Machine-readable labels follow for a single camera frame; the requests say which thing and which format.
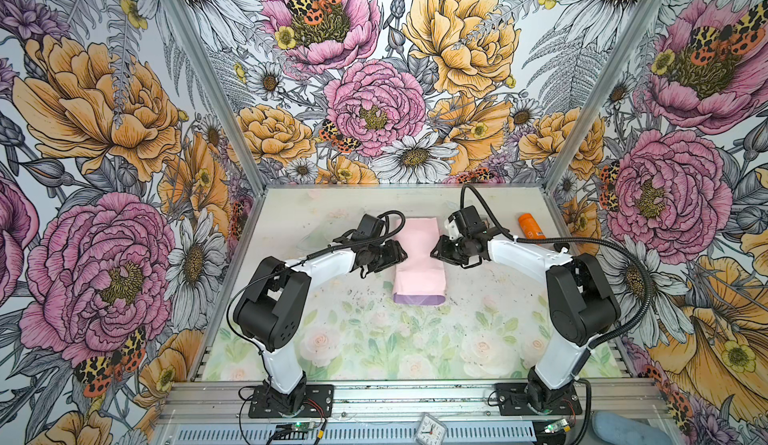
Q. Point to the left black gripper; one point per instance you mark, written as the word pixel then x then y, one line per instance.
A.
pixel 395 252

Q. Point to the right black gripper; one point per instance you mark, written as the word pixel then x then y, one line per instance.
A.
pixel 442 252

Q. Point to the purple wrapping paper sheet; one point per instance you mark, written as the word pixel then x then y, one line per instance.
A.
pixel 419 280

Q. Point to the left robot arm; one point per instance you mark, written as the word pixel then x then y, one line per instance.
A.
pixel 267 313

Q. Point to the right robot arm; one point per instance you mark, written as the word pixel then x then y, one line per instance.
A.
pixel 582 306

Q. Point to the grey tape dispenser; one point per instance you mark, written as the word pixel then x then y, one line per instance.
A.
pixel 450 226

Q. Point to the orange bottle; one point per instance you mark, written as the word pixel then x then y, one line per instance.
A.
pixel 530 227

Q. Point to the small white clock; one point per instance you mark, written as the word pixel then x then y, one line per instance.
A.
pixel 430 431

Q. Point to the blue grey cloth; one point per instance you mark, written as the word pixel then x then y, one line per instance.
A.
pixel 615 429

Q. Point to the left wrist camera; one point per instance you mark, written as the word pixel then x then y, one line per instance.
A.
pixel 369 227

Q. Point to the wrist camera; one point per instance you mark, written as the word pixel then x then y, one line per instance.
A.
pixel 369 227
pixel 468 222

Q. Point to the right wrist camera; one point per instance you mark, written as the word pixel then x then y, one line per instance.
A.
pixel 468 222

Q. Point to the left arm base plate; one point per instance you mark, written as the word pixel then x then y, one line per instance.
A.
pixel 307 401

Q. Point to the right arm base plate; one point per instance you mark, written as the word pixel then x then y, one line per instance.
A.
pixel 524 399

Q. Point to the aluminium front rail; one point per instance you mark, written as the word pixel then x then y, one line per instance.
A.
pixel 400 401

